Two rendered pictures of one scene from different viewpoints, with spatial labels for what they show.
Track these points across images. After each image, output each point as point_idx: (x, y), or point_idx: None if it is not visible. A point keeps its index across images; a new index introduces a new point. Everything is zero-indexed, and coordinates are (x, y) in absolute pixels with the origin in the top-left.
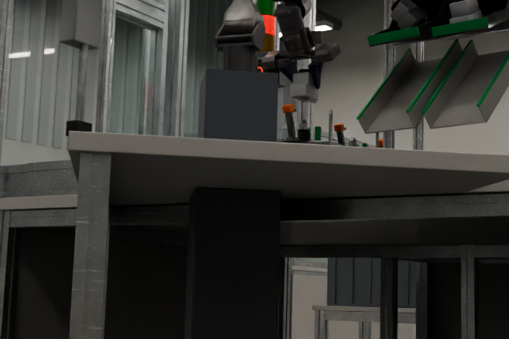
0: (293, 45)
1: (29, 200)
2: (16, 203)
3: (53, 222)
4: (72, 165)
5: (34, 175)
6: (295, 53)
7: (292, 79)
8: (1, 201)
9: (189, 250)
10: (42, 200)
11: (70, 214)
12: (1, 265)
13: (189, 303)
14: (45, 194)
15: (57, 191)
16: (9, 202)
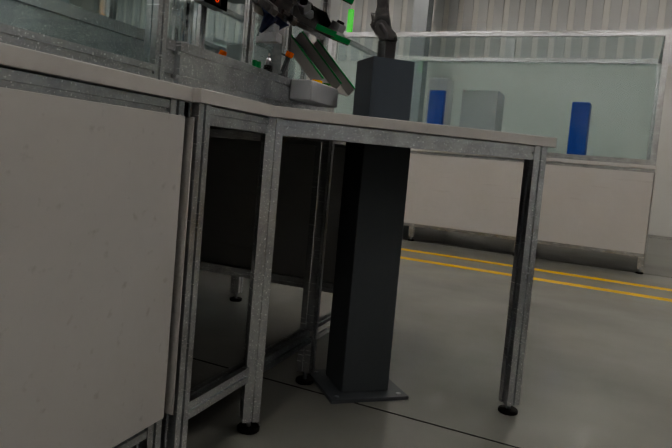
0: (291, 8)
1: (235, 99)
2: (223, 101)
3: (244, 126)
4: (221, 61)
5: (188, 59)
6: (288, 13)
7: (270, 25)
8: (210, 94)
9: (378, 169)
10: (245, 103)
11: (256, 121)
12: (202, 170)
13: (391, 203)
14: (198, 86)
15: (205, 84)
16: (217, 97)
